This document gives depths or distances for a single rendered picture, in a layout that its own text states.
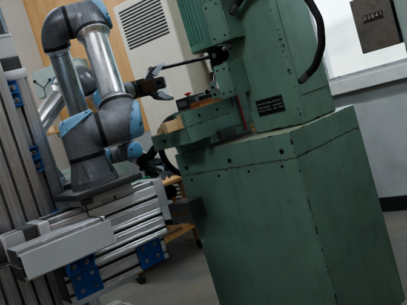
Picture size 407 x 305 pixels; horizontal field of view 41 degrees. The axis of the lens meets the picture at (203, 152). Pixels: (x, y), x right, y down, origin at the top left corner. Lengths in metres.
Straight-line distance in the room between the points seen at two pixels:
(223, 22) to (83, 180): 0.71
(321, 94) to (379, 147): 1.48
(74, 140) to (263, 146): 0.63
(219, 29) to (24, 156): 0.78
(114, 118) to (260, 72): 0.56
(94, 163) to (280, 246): 0.72
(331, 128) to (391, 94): 1.38
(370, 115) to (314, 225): 1.65
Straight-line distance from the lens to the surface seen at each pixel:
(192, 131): 1.98
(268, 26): 1.91
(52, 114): 2.42
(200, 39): 2.15
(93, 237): 1.57
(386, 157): 3.44
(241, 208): 2.02
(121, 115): 1.71
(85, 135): 1.71
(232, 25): 1.93
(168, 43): 3.79
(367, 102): 3.40
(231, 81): 1.92
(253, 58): 1.96
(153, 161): 2.54
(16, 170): 1.83
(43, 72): 4.60
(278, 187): 1.88
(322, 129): 1.95
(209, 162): 2.05
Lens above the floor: 0.98
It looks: 5 degrees down
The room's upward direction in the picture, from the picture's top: 17 degrees counter-clockwise
